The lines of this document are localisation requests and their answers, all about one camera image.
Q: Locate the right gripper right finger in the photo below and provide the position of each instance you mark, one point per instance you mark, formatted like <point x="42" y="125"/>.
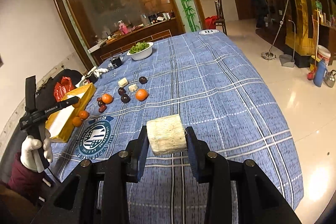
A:
<point x="197" y="152"/>

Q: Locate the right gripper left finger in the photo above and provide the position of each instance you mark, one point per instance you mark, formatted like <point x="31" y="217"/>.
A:
<point x="136" y="159"/>

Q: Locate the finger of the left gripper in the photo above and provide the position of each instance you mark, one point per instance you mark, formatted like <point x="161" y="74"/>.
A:
<point x="61" y="105"/>

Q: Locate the yellow rimmed white tray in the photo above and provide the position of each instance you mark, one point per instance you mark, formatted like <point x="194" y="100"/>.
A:
<point x="59" y="124"/>

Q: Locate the red date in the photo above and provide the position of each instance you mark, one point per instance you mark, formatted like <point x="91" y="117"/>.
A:
<point x="102" y="108"/>
<point x="100" y="102"/>

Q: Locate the white sugarcane chunk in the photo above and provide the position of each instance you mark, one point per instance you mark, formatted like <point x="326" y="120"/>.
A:
<point x="123" y="82"/>
<point x="166" y="135"/>
<point x="133" y="88"/>

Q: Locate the dark plum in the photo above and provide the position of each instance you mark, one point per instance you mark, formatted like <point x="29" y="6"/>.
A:
<point x="143" y="80"/>
<point x="125" y="98"/>
<point x="121" y="91"/>

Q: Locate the large orange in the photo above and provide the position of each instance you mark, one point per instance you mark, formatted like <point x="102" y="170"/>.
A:
<point x="141" y="94"/>

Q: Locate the maroon left sleeve forearm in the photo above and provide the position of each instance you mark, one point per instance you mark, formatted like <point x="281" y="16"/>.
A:
<point x="25" y="182"/>

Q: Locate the left white gloved hand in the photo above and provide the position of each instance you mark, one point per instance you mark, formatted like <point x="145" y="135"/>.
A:
<point x="33" y="151"/>

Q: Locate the red plastic bag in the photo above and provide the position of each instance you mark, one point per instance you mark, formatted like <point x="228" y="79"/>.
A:
<point x="62" y="88"/>

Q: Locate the small orange by tray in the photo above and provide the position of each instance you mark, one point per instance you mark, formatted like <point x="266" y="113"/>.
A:
<point x="83" y="115"/>

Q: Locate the small orange at tray edge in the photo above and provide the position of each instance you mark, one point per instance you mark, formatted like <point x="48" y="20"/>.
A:
<point x="77" y="122"/>

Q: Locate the white glove on table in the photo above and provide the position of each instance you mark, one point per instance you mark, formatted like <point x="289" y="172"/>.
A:
<point x="99" y="71"/>

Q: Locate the black small box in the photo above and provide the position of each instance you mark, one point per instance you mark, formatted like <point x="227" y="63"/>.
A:
<point x="115" y="62"/>

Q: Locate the blue plaid tablecloth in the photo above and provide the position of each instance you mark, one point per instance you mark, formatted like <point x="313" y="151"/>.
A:
<point x="213" y="87"/>

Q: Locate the wooden sideboard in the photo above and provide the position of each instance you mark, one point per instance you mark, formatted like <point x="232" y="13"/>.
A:
<point x="152" y="33"/>

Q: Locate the white bowl of lettuce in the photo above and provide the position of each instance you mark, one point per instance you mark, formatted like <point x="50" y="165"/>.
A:
<point x="140" y="51"/>

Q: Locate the pink bottle on sideboard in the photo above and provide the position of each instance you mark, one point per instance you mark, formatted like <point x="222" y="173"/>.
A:
<point x="123" y="28"/>

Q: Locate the grey dustpan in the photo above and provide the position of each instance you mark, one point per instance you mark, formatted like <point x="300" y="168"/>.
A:
<point x="285" y="59"/>

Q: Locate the wooden chair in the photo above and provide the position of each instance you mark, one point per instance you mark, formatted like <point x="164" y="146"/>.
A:
<point x="220" y="21"/>

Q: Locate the blue thermos bottle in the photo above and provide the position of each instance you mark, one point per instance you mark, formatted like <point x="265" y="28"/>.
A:
<point x="320" y="73"/>

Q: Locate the metal kettle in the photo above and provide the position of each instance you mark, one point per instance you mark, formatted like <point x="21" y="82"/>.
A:
<point x="329" y="78"/>

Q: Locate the white plastic bucket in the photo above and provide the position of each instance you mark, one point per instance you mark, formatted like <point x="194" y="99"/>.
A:
<point x="323" y="54"/>

